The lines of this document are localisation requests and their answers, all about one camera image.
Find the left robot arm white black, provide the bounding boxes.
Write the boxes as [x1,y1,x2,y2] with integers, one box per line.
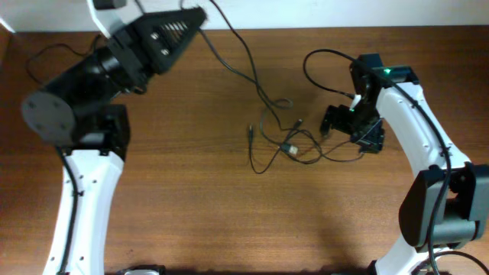
[21,8,206,274]

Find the separated black cable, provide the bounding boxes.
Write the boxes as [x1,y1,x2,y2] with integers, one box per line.
[24,33,104,86]

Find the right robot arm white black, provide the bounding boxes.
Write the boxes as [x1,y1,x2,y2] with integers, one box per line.
[320,53,488,274]

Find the black cable bundle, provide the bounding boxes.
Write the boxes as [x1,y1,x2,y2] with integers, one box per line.
[179,0,365,175]

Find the right camera black cable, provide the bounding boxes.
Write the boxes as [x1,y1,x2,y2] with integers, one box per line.
[302,48,489,275]

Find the left camera black cable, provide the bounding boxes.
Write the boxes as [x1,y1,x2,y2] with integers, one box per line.
[55,146,84,275]

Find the camera black cable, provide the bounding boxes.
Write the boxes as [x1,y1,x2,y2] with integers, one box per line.
[302,48,489,275]
[55,146,84,275]

